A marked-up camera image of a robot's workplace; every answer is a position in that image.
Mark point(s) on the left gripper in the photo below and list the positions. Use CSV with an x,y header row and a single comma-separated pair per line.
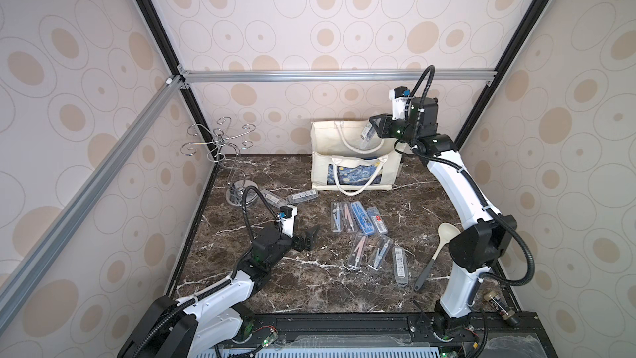
x,y
308,240

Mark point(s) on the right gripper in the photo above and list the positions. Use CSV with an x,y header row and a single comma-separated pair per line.
x,y
386,127

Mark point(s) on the gold label clear case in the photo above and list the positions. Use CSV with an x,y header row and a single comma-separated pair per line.
x,y
366,136

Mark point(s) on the long barcode clear case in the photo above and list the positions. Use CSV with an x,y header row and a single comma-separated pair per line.
x,y
301,197

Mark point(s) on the pink compass clear case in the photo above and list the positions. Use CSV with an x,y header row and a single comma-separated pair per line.
x,y
357,253

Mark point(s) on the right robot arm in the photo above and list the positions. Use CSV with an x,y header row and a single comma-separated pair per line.
x,y
486,232

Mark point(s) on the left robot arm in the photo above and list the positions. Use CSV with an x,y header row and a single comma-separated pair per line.
x,y
189,326

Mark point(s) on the light blue compass case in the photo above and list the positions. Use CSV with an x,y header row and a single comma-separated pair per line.
x,y
336,223

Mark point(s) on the pink compass case upper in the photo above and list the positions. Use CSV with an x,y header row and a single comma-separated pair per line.
x,y
348,220

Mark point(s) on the cream canvas tote bag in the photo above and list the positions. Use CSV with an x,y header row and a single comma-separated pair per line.
x,y
344,162

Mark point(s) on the blue compass clear case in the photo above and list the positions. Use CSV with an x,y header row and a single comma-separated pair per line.
x,y
362,219

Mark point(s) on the clear compass case right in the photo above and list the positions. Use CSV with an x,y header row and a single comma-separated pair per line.
x,y
401,273

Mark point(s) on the clear case near rack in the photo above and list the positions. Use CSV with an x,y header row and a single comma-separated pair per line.
x,y
274,200

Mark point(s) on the red label clear case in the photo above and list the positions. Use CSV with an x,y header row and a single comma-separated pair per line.
x,y
377,220

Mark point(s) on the silver aluminium crossbar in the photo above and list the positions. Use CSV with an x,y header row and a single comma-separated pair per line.
x,y
474,74

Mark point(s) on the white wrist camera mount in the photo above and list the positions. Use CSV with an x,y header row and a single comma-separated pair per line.
x,y
287,215

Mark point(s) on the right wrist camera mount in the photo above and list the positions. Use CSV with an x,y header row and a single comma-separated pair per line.
x,y
400,97

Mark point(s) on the chrome wire cup rack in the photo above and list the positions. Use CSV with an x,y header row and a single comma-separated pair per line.
x,y
225,152

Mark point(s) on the silver aluminium left rail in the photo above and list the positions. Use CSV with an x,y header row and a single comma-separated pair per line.
x,y
37,263

